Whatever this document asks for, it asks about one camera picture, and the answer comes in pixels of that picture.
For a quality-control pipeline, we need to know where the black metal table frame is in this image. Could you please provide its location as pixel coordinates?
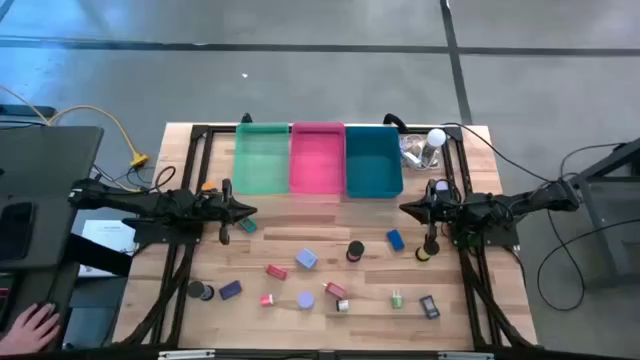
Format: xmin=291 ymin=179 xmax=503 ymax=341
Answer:
xmin=112 ymin=123 xmax=539 ymax=360

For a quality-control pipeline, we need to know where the black desk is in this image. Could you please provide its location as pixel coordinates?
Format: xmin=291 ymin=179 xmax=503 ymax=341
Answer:
xmin=0 ymin=124 xmax=105 ymax=274

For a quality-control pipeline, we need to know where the white paper sheet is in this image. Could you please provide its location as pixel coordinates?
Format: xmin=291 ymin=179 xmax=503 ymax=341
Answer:
xmin=78 ymin=218 xmax=137 ymax=279

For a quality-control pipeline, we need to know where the black floor cable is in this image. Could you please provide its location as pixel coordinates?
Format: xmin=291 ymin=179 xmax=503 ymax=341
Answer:
xmin=536 ymin=218 xmax=640 ymax=312

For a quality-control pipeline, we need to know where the black phone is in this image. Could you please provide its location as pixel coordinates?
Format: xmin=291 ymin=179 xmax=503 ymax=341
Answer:
xmin=0 ymin=201 xmax=37 ymax=262

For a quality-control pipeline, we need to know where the grey side table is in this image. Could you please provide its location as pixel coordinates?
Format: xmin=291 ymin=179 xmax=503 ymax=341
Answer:
xmin=552 ymin=137 xmax=640 ymax=291

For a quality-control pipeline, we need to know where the light blue cube charger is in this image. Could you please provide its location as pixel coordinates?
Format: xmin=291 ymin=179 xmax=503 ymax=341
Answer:
xmin=295 ymin=248 xmax=320 ymax=271

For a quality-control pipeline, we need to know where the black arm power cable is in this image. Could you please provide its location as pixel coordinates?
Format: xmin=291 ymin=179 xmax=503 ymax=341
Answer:
xmin=439 ymin=121 xmax=554 ymax=184

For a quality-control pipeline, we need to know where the black floor power strip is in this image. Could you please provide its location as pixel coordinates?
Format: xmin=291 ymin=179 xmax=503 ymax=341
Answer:
xmin=0 ymin=103 xmax=56 ymax=119

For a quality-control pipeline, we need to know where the dark digital timer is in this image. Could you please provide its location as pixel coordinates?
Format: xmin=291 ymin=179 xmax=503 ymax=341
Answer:
xmin=418 ymin=294 xmax=441 ymax=320

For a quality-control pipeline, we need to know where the pink plastic bin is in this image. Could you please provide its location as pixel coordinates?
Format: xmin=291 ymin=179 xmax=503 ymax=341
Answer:
xmin=288 ymin=121 xmax=347 ymax=195

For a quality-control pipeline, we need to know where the dark grey low desk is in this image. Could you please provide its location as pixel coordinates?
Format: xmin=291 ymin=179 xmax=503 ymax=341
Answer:
xmin=0 ymin=259 xmax=81 ymax=354

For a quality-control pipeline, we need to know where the green plastic bin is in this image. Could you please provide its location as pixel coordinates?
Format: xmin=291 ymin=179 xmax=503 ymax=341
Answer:
xmin=232 ymin=122 xmax=292 ymax=196

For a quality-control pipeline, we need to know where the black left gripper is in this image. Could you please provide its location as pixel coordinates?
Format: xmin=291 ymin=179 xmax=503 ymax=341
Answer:
xmin=199 ymin=178 xmax=259 ymax=246

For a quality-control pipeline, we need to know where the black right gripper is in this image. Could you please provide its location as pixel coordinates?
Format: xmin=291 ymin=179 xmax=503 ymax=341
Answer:
xmin=399 ymin=179 xmax=455 ymax=246

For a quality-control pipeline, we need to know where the white light bulb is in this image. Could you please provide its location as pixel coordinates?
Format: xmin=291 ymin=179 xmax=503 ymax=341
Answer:
xmin=422 ymin=127 xmax=448 ymax=169

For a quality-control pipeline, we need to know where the person's hand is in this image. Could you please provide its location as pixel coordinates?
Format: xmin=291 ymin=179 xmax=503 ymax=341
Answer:
xmin=0 ymin=302 xmax=64 ymax=357

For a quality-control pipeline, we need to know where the black desk support bar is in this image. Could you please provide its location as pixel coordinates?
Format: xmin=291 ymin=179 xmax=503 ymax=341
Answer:
xmin=67 ymin=233 xmax=134 ymax=277

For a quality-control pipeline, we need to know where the black capped yellow sand hourglass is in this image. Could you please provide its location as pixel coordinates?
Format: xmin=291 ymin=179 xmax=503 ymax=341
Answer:
xmin=415 ymin=240 xmax=441 ymax=263

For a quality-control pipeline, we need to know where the white cable bundle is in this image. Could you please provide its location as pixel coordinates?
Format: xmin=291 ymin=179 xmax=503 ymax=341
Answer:
xmin=398 ymin=133 xmax=444 ymax=171

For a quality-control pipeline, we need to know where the teal plastic bin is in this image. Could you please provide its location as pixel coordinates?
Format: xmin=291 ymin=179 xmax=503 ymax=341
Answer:
xmin=344 ymin=125 xmax=405 ymax=200

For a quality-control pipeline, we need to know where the black capped red sand hourglass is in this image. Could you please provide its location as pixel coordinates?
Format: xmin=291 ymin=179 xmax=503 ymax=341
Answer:
xmin=345 ymin=240 xmax=366 ymax=263

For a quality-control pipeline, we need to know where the navy blue box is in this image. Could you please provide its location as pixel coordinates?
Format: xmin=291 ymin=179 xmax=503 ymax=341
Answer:
xmin=218 ymin=279 xmax=244 ymax=301

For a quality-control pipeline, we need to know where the yellow extension cable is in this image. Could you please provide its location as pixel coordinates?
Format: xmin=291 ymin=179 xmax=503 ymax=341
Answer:
xmin=0 ymin=83 xmax=151 ymax=169

